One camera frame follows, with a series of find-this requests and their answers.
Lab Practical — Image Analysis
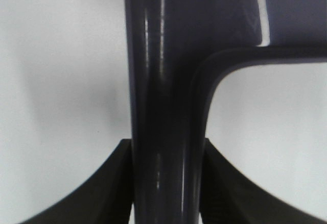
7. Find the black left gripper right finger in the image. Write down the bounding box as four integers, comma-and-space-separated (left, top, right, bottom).
200, 139, 324, 223

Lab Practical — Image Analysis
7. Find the purple plastic dustpan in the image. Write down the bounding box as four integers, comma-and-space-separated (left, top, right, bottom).
125, 0, 326, 223

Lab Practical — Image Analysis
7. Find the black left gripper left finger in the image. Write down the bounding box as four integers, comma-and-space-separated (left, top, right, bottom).
25, 139, 134, 223

